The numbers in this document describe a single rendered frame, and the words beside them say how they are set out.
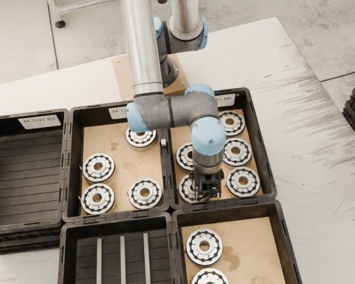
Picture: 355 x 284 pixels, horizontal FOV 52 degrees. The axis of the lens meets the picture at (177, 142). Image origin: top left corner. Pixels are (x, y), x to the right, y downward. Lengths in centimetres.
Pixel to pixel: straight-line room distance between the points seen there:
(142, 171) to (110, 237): 23
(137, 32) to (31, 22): 237
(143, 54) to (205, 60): 78
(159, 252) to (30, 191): 46
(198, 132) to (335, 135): 78
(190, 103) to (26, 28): 244
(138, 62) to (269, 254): 63
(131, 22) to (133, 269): 66
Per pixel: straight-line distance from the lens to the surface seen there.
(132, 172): 118
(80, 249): 112
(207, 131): 79
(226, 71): 159
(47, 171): 126
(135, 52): 88
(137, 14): 90
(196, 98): 86
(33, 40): 305
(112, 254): 110
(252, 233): 109
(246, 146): 118
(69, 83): 164
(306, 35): 288
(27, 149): 134
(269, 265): 108
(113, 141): 125
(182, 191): 110
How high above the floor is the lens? 186
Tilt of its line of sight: 58 degrees down
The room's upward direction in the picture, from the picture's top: 6 degrees counter-clockwise
